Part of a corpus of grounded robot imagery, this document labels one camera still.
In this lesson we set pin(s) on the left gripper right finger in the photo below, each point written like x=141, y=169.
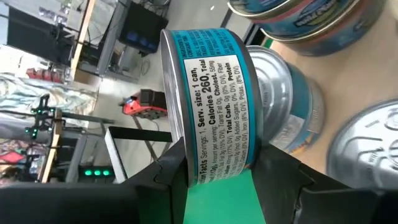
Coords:
x=276, y=183

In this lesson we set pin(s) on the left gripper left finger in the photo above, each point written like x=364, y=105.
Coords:
x=174, y=177

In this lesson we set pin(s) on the teal yellowfin tuna can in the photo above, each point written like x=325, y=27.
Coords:
x=214, y=109
x=289, y=102

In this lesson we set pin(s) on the red albacore tuna can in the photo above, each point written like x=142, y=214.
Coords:
x=367, y=146

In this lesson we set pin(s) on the background black robot arm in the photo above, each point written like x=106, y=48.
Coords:
x=40, y=118

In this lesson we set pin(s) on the black device green lights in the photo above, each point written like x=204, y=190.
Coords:
x=96, y=172

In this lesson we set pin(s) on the red black floor device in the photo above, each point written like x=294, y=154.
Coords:
x=140, y=107

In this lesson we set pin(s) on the black computer case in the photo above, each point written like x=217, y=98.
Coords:
x=143, y=28

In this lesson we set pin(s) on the colourful patterned quilt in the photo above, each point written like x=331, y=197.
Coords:
x=12, y=155

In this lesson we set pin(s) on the black metal shelf bracket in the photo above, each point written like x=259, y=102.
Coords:
x=140, y=134

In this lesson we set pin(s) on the black metal table frame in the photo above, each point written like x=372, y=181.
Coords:
x=248, y=31

